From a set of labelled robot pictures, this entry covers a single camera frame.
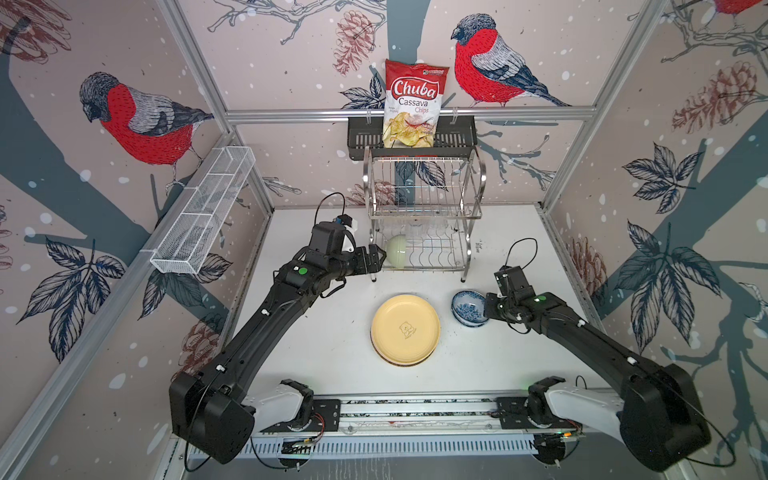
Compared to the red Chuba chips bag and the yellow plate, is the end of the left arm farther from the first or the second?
the red Chuba chips bag

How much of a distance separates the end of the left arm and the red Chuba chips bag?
39 cm

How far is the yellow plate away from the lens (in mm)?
813

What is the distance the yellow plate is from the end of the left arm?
0.26 metres

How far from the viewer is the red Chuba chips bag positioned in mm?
833

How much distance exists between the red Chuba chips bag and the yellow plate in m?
0.49

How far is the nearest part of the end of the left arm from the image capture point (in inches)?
22.7
